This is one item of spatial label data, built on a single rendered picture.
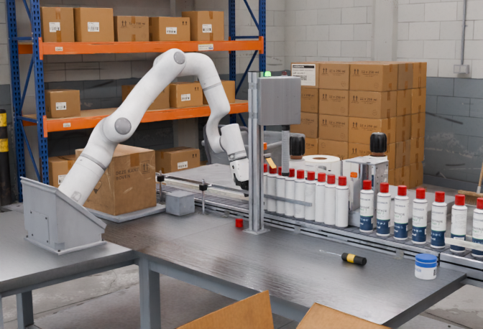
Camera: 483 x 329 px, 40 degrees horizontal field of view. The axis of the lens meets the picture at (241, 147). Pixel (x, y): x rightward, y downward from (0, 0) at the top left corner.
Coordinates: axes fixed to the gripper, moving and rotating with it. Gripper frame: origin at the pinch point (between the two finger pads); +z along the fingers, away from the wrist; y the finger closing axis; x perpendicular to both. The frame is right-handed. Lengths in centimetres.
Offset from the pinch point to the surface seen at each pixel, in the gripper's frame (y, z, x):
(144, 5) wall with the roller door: 276, -238, 342
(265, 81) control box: -17, -40, -41
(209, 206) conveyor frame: -5.5, 1.8, 20.6
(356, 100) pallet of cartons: 315, -59, 133
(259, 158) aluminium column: -13.8, -11.9, -25.3
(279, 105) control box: -12, -30, -41
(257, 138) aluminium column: -16.1, -19.8, -29.1
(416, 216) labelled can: -3, 25, -82
